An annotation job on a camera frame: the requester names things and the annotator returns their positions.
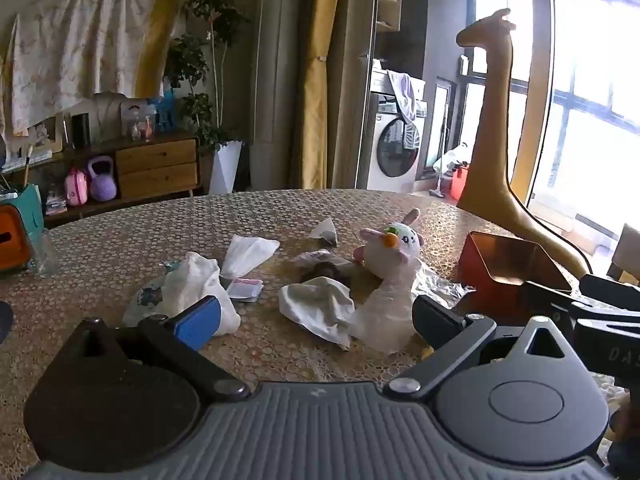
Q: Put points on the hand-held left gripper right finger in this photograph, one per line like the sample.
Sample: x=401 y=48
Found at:
x=434 y=322

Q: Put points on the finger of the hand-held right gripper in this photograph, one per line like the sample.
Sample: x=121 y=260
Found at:
x=547 y=296
x=612 y=290

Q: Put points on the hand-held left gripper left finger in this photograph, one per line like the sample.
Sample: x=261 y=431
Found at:
x=199 y=321

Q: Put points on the clear plastic bag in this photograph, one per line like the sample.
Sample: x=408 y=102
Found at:
x=385 y=315

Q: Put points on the red metal tin box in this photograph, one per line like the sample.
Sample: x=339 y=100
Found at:
x=505 y=270

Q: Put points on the white bunny plush toy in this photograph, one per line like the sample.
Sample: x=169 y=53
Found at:
x=392 y=255

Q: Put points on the white foam net sleeve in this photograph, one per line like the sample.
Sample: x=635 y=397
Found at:
x=247 y=255

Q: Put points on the white cloth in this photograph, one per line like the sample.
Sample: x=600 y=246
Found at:
x=315 y=305

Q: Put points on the white plastic bag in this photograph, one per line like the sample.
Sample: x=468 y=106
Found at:
x=200 y=277
x=450 y=157

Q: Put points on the small pink packet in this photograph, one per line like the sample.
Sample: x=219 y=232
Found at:
x=245 y=290

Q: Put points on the printed plastic bag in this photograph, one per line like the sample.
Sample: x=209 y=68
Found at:
x=147 y=300

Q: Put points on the small grey tea bag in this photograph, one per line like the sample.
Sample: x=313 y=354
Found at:
x=325 y=231

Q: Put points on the red bag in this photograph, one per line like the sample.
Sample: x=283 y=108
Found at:
x=459 y=182

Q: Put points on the white planter pot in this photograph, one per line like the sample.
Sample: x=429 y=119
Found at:
x=225 y=167

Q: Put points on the wooden tv cabinet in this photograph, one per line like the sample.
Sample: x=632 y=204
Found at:
x=155 y=167

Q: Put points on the upright mop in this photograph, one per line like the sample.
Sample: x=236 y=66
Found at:
x=440 y=160

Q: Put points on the clear glass cup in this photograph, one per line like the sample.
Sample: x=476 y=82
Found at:
x=46 y=255

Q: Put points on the purple kettlebell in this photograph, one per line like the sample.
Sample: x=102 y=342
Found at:
x=102 y=185

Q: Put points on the white washing machine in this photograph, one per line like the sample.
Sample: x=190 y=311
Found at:
x=392 y=155

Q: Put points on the giraffe shaped chair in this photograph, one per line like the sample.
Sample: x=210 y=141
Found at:
x=492 y=125

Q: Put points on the large window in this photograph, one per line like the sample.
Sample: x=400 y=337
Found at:
x=595 y=110

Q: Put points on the pink toy case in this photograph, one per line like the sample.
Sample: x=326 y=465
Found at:
x=76 y=187

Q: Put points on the stack of small books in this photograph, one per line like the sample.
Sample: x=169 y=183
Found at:
x=56 y=206

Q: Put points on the teal and orange tissue box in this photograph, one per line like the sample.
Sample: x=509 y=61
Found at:
x=15 y=232

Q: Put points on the clear toy bag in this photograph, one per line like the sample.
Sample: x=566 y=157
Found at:
x=137 y=120

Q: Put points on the blue toy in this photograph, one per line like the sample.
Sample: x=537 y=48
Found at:
x=164 y=110

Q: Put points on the black speaker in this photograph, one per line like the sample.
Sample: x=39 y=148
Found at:
x=81 y=131

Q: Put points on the purple towel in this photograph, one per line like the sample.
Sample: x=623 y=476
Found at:
x=404 y=92

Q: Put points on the white keyboard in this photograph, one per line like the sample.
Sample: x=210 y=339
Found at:
x=25 y=160

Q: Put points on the tall standing air conditioner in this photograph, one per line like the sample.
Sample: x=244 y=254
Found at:
x=277 y=75

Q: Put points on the yellow curtain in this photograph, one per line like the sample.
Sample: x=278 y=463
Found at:
x=320 y=90

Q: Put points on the yellow cloth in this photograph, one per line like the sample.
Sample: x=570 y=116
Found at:
x=155 y=50

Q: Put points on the floral cover cloth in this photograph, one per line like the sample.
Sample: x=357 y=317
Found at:
x=75 y=50

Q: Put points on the green potted plant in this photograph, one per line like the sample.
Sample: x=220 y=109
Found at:
x=212 y=15

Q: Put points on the photo frame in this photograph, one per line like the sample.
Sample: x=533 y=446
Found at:
x=46 y=135

